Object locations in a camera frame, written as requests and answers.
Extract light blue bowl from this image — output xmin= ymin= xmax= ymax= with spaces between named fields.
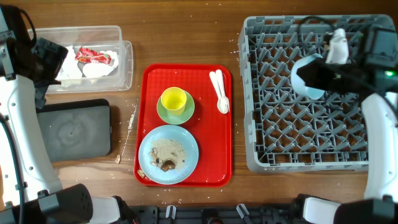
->
xmin=290 ymin=54 xmax=325 ymax=100

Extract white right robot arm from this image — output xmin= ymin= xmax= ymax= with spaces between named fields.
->
xmin=291 ymin=21 xmax=397 ymax=223

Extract light blue dinner plate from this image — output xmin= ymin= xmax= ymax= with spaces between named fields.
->
xmin=138 ymin=125 xmax=199 ymax=185

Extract green small plate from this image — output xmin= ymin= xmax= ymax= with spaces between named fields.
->
xmin=157 ymin=91 xmax=195 ymax=125

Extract food crumb on table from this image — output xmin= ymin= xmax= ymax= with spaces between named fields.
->
xmin=115 ymin=155 xmax=121 ymax=164

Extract black plastic tray bin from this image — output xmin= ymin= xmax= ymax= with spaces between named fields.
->
xmin=37 ymin=99 xmax=112 ymax=162

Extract brown food scraps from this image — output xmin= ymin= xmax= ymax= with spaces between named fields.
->
xmin=149 ymin=139 xmax=186 ymax=172

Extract clear plastic waste bin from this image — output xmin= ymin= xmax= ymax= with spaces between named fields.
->
xmin=35 ymin=26 xmax=134 ymax=93

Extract grey dishwasher rack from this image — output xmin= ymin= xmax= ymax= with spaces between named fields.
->
xmin=238 ymin=14 xmax=394 ymax=173

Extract yellow plastic cup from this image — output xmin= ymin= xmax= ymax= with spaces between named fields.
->
xmin=160 ymin=87 xmax=187 ymax=116

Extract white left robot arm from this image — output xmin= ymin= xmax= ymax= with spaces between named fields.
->
xmin=1 ymin=4 xmax=140 ymax=223

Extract food scrap on tray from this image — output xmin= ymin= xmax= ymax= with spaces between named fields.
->
xmin=137 ymin=169 xmax=146 ymax=178

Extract red snack wrapper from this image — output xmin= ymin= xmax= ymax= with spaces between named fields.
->
xmin=75 ymin=47 xmax=112 ymax=65

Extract white plastic fork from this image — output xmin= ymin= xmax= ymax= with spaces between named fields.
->
xmin=215 ymin=70 xmax=230 ymax=114

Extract white napkin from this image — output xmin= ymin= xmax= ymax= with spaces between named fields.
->
xmin=57 ymin=45 xmax=119 ymax=80

